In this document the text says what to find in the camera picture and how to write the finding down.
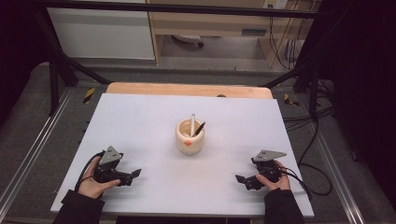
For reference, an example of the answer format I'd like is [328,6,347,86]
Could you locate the white cabinet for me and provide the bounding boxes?
[47,0,156,61]

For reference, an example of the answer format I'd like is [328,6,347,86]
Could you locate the light wooden desk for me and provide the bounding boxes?
[146,0,321,68]

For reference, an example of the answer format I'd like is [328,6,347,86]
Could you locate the white chair base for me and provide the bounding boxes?
[172,34,205,49]

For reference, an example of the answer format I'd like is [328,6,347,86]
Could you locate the black pen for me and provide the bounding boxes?
[192,121,206,138]

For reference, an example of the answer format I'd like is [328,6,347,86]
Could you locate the cream cup with orange dot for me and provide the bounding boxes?
[175,119,205,156]

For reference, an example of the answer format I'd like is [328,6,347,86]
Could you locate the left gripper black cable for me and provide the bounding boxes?
[74,150,106,192]

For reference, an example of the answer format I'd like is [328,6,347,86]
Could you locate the person's left hand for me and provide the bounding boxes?
[78,156,121,200]

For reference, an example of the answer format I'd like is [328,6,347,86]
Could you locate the wooden table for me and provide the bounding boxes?
[106,81,274,100]

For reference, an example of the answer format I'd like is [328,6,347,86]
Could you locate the hanging black cables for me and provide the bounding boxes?
[269,8,312,71]

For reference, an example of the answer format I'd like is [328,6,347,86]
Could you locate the black floor cables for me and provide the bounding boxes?
[283,78,335,132]

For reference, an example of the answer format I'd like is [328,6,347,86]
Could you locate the black curtain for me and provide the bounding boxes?
[0,0,50,125]
[295,0,396,213]

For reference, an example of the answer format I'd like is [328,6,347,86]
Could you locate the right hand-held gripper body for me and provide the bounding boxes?
[245,149,288,191]

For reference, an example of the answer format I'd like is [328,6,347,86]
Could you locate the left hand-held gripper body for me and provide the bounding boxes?
[92,145,134,188]

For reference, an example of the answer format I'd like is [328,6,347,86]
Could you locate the aluminium floor rail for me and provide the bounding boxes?
[0,88,74,213]
[314,130,365,224]

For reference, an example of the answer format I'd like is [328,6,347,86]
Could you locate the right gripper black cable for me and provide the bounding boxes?
[279,119,333,200]

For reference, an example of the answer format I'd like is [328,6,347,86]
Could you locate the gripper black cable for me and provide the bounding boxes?
[279,119,333,200]
[74,150,106,192]

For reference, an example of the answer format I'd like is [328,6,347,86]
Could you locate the white table mat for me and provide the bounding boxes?
[50,92,315,218]

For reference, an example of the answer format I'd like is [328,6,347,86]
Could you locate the white wall outlet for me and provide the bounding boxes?
[262,0,289,9]

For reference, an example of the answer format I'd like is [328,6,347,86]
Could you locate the yellow black tape marker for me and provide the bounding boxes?
[82,87,96,105]
[283,92,300,107]

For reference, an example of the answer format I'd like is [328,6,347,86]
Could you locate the black metal frame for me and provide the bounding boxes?
[31,0,331,122]

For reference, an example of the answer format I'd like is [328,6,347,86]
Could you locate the person's right hand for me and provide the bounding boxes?
[255,160,290,191]

